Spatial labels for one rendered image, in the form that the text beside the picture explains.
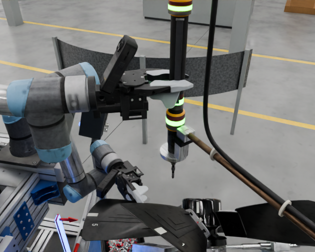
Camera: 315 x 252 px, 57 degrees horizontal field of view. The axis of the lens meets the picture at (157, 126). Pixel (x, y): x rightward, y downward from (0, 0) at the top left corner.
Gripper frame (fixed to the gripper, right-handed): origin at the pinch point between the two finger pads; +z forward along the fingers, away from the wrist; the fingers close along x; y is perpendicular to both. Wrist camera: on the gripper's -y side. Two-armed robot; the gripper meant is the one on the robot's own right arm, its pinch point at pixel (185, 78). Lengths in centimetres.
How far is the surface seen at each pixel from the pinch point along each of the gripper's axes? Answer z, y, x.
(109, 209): -20, 48, -8
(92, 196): -30, 81, -44
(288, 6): 441, 150, -676
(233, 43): 183, 137, -393
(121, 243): -18, 82, -17
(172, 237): -5.8, 25.1, 20.3
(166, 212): -5.1, 29.9, 10.4
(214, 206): 10.8, 40.9, 1.8
